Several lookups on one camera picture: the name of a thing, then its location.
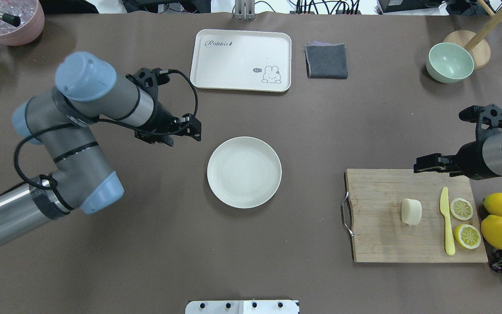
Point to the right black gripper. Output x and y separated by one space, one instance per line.
469 159

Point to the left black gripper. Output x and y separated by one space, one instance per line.
160 118

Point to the white steamed bun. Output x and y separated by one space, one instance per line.
411 211

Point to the cream round plate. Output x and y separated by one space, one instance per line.
244 172

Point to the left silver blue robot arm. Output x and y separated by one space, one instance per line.
61 164

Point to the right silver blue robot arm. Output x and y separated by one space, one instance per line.
491 155

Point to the cream rabbit tray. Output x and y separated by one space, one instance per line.
242 60

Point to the lemon half slice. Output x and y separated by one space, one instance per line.
467 236
461 209

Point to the yellow plastic knife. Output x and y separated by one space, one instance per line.
444 209

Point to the wooden cutting board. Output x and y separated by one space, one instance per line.
395 217

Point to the mint green bowl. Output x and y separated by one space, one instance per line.
449 63

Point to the wooden cup stand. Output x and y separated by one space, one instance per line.
475 43

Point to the grey folded cloth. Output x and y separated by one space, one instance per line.
326 60

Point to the pink bowl with ice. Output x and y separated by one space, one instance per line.
21 21

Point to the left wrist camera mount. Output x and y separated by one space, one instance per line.
149 80

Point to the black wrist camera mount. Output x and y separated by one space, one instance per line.
488 120

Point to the aluminium frame post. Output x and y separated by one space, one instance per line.
244 10

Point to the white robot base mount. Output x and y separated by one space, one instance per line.
243 307

